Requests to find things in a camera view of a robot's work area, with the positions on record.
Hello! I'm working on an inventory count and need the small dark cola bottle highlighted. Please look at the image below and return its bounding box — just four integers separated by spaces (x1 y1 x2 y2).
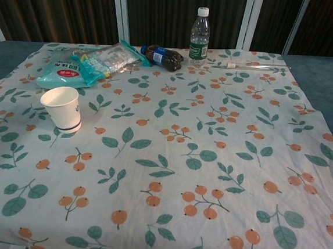
138 43 186 74

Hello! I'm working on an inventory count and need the clear glass test tube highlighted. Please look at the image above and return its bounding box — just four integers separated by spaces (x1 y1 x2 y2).
225 60 287 74

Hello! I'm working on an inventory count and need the teal snack bag red circle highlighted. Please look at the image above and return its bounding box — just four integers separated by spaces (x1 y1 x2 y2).
35 42 100 94

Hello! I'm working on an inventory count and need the white paper cup blue band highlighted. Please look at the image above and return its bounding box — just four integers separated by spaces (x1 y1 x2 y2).
37 84 85 136

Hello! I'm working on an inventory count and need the clear teal candy bag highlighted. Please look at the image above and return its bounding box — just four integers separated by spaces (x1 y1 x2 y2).
67 35 156 92

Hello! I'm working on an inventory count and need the clear water bottle green label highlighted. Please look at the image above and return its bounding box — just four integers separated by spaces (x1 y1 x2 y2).
188 6 213 67

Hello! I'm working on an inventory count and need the fruit print white tablecloth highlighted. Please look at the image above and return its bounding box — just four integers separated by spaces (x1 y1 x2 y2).
0 28 333 249

